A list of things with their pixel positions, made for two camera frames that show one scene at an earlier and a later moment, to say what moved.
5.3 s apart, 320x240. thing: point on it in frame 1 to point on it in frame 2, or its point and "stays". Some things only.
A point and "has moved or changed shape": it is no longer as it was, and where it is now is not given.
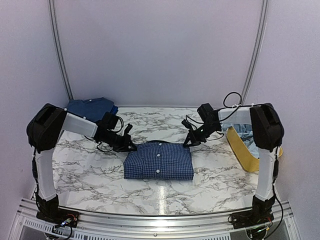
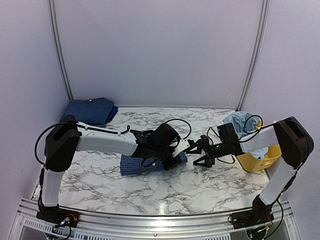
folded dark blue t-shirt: x=93 y=109 stays
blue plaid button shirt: x=159 y=160 has moved or changed shape
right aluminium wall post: x=257 y=51 stays
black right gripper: x=195 y=140 to x=208 y=161
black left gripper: x=123 y=146 to x=167 y=166
